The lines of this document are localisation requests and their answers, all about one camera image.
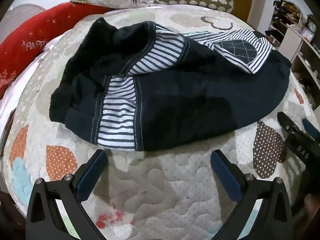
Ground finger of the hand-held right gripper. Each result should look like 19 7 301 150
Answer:
277 111 301 136
302 118 320 141

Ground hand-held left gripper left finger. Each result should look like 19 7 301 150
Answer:
26 149 109 240

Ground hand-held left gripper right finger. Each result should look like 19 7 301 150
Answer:
211 149 293 240

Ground navy striped pants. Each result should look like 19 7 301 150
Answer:
49 17 291 152

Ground heart patterned quilted bedspread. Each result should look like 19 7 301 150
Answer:
1 4 316 240

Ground white shelf unit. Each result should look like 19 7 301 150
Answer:
265 0 320 110

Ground red printed pillow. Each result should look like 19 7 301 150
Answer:
0 2 110 99

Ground white round fan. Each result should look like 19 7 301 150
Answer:
6 4 45 24

